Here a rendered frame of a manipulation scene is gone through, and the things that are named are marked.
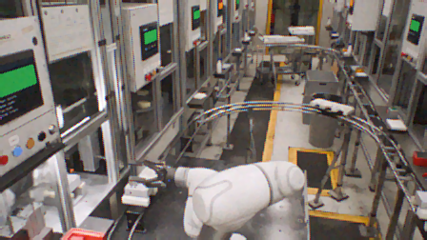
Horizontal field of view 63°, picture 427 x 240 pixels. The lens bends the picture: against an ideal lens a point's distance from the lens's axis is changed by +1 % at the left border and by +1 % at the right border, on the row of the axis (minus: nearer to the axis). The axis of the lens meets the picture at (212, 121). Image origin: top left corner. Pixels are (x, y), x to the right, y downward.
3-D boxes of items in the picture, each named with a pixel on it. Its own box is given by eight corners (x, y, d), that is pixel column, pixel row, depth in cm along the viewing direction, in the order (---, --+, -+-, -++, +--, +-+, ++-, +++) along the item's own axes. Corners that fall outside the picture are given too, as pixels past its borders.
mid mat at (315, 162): (344, 198, 331) (344, 197, 331) (286, 190, 342) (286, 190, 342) (334, 151, 421) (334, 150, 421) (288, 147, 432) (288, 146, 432)
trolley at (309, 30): (314, 73, 765) (319, 29, 727) (287, 72, 769) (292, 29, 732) (307, 65, 842) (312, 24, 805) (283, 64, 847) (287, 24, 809)
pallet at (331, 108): (309, 110, 328) (310, 101, 324) (315, 107, 337) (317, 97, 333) (345, 121, 304) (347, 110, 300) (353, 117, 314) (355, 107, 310)
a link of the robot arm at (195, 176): (188, 165, 150) (183, 195, 147) (222, 169, 147) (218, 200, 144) (193, 168, 161) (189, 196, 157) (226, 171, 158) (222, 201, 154)
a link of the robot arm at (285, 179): (271, 155, 114) (236, 165, 108) (308, 150, 98) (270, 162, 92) (280, 193, 113) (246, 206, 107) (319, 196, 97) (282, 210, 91)
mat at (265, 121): (267, 186, 349) (267, 185, 349) (211, 179, 361) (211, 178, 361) (284, 61, 876) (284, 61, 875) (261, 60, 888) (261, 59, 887)
